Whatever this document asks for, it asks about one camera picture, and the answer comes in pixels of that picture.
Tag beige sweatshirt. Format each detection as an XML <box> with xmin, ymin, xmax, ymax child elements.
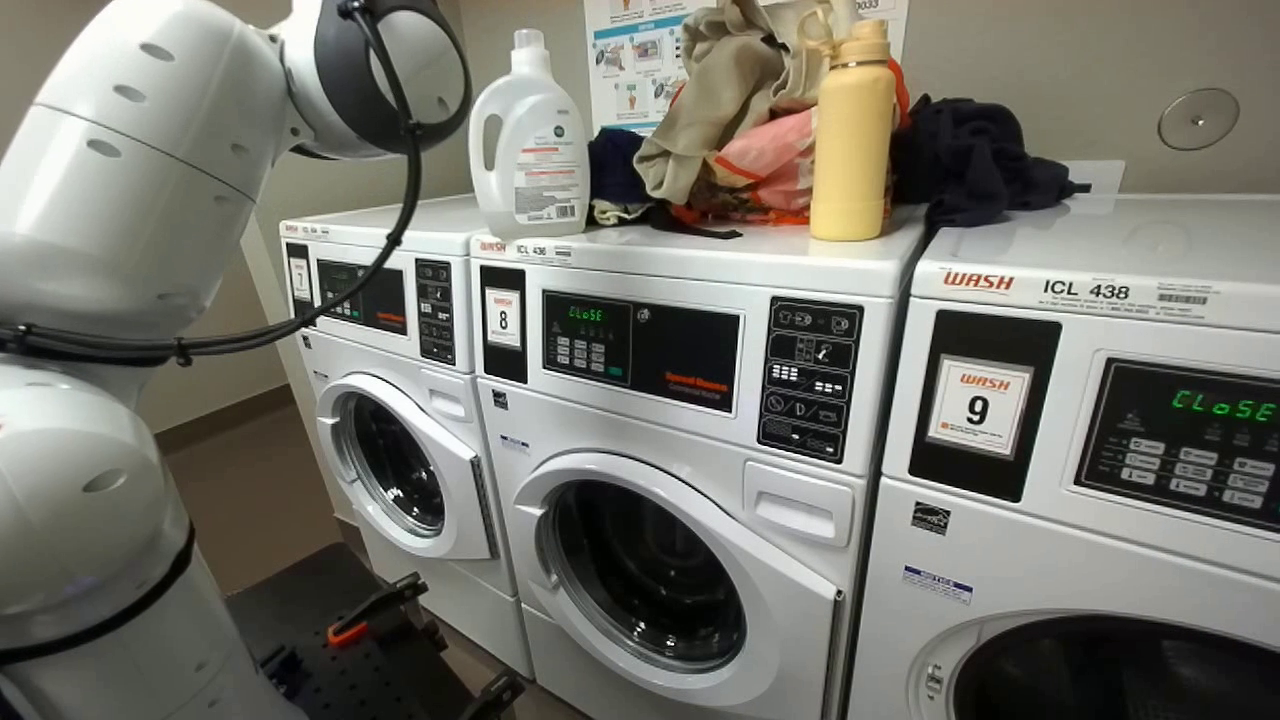
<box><xmin>633</xmin><ymin>0</ymin><xmax>857</xmax><ymax>206</ymax></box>

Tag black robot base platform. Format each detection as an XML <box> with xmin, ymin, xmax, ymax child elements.
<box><xmin>228</xmin><ymin>544</ymin><xmax>522</xmax><ymax>720</ymax></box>

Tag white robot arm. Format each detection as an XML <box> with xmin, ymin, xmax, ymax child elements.
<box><xmin>0</xmin><ymin>0</ymin><xmax>470</xmax><ymax>720</ymax></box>

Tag middle white washing machine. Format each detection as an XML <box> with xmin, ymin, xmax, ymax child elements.
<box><xmin>470</xmin><ymin>221</ymin><xmax>918</xmax><ymax>720</ymax></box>

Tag white washing machine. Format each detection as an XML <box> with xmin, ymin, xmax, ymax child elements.
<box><xmin>470</xmin><ymin>221</ymin><xmax>918</xmax><ymax>720</ymax></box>
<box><xmin>277</xmin><ymin>197</ymin><xmax>530</xmax><ymax>678</ymax></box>
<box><xmin>849</xmin><ymin>197</ymin><xmax>1280</xmax><ymax>720</ymax></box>

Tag white detergent bottle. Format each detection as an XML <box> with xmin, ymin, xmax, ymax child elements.
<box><xmin>466</xmin><ymin>29</ymin><xmax>588</xmax><ymax>241</ymax></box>

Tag left white washing machine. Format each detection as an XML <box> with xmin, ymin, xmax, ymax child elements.
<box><xmin>277</xmin><ymin>197</ymin><xmax>530</xmax><ymax>678</ymax></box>

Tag yellow water bottle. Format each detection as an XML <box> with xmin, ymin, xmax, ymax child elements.
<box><xmin>810</xmin><ymin>20</ymin><xmax>894</xmax><ymax>241</ymax></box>

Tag black clothing pile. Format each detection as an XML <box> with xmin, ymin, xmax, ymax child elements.
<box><xmin>887</xmin><ymin>97</ymin><xmax>1082</xmax><ymax>228</ymax></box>

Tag black orange clamp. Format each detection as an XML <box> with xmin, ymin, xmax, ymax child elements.
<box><xmin>322</xmin><ymin>572</ymin><xmax>427</xmax><ymax>652</ymax></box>

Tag right white washing machine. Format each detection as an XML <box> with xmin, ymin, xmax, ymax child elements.
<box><xmin>849</xmin><ymin>197</ymin><xmax>1280</xmax><ymax>720</ymax></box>

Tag wall instruction poster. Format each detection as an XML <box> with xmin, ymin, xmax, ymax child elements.
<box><xmin>583</xmin><ymin>0</ymin><xmax>912</xmax><ymax>137</ymax></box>

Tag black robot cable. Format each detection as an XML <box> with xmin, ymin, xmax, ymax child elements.
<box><xmin>0</xmin><ymin>0</ymin><xmax>442</xmax><ymax>374</ymax></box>

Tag round wall cover plate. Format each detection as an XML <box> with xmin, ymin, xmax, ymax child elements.
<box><xmin>1154</xmin><ymin>87</ymin><xmax>1241</xmax><ymax>151</ymax></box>

